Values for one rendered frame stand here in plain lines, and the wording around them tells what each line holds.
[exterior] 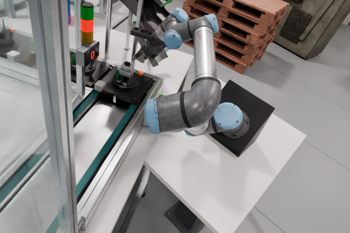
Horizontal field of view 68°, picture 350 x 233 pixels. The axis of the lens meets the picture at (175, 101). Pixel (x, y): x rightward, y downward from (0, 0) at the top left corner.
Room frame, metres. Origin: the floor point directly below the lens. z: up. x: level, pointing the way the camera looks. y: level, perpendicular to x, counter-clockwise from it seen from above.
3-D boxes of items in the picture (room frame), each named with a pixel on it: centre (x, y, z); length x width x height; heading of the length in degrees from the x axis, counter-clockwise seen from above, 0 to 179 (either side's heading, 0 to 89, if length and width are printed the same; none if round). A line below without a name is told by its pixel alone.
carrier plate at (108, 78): (1.12, 0.29, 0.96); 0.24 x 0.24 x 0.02; 84
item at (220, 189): (1.05, -0.28, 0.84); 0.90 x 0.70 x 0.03; 147
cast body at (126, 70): (1.12, 0.30, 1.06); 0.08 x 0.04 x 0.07; 82
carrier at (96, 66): (1.15, 0.54, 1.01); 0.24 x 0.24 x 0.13; 84
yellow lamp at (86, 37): (0.94, 0.42, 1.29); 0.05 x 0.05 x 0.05
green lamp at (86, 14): (0.94, 0.42, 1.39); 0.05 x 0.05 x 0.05
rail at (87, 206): (0.83, 0.16, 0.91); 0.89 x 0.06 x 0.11; 174
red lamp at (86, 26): (0.94, 0.42, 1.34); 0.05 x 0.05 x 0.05
